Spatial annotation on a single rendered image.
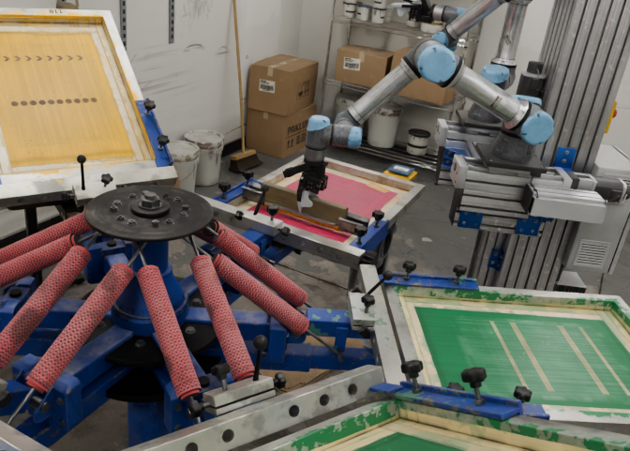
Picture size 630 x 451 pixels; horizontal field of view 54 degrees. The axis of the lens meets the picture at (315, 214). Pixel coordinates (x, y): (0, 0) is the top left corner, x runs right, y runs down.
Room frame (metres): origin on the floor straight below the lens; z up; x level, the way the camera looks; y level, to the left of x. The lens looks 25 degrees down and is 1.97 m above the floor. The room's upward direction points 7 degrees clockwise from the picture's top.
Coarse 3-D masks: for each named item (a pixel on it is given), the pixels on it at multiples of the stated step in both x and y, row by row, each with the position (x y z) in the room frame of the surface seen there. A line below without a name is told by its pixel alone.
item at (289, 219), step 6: (330, 174) 2.60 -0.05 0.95; (336, 174) 2.61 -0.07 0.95; (330, 180) 2.53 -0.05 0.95; (336, 180) 2.54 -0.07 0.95; (342, 180) 2.55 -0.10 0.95; (348, 180) 2.56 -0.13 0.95; (354, 180) 2.57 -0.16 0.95; (288, 186) 2.41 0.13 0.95; (294, 186) 2.42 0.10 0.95; (348, 186) 2.49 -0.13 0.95; (252, 210) 2.13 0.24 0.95; (264, 210) 2.14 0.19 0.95; (270, 216) 2.10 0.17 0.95; (276, 216) 2.11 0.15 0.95; (282, 216) 2.11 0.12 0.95; (288, 216) 2.12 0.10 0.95; (288, 222) 2.06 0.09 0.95; (294, 222) 2.07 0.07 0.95
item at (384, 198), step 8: (352, 184) 2.52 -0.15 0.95; (360, 184) 2.53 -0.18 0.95; (368, 192) 2.45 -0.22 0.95; (376, 192) 2.46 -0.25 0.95; (392, 192) 2.48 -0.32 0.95; (376, 200) 2.38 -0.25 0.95; (384, 200) 2.39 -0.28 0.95; (368, 208) 2.28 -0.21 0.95; (376, 208) 2.29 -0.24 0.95; (368, 216) 2.21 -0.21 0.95; (296, 224) 2.06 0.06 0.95; (304, 224) 2.06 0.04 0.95; (312, 224) 2.07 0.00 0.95; (312, 232) 2.01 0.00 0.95; (320, 232) 2.02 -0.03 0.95; (328, 232) 2.03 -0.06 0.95; (336, 232) 2.04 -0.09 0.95; (344, 232) 2.04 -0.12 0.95; (336, 240) 1.97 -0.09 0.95; (344, 240) 1.98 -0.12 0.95
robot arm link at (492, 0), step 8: (480, 0) 2.80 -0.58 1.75; (488, 0) 2.77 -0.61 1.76; (496, 0) 2.76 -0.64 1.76; (504, 0) 2.75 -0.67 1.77; (472, 8) 2.80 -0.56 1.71; (480, 8) 2.78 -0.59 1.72; (488, 8) 2.77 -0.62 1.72; (464, 16) 2.81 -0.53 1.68; (472, 16) 2.79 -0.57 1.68; (480, 16) 2.79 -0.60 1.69; (448, 24) 2.86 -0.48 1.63; (456, 24) 2.82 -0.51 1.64; (464, 24) 2.81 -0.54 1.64; (472, 24) 2.81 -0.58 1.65; (440, 32) 2.85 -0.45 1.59; (448, 32) 2.83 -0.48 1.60; (456, 32) 2.82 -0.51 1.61; (464, 32) 2.82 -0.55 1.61; (440, 40) 2.82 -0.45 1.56; (448, 40) 2.83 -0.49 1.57
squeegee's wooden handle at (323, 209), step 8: (272, 184) 2.16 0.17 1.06; (272, 192) 2.14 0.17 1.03; (280, 192) 2.12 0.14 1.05; (288, 192) 2.11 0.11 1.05; (296, 192) 2.11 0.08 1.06; (264, 200) 2.15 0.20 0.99; (272, 200) 2.14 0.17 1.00; (280, 200) 2.12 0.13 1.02; (288, 200) 2.11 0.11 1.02; (296, 200) 2.09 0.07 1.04; (312, 200) 2.07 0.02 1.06; (320, 200) 2.07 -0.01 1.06; (296, 208) 2.09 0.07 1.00; (304, 208) 2.08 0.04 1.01; (312, 208) 2.07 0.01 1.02; (320, 208) 2.05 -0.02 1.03; (328, 208) 2.04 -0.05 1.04; (336, 208) 2.03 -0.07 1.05; (344, 208) 2.02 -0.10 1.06; (320, 216) 2.05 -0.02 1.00; (328, 216) 2.04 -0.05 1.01; (336, 216) 2.03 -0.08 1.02; (344, 216) 2.02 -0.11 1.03; (336, 224) 2.03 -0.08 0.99
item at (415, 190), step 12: (336, 168) 2.66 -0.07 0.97; (348, 168) 2.64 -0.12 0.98; (360, 168) 2.64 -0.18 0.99; (264, 180) 2.35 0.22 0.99; (276, 180) 2.42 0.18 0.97; (372, 180) 2.59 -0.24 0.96; (384, 180) 2.56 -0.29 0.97; (396, 180) 2.54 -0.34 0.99; (408, 192) 2.42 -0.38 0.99; (420, 192) 2.47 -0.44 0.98; (396, 204) 2.27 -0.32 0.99; (408, 204) 2.32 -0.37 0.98; (384, 216) 2.15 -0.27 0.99; (396, 216) 2.19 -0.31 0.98
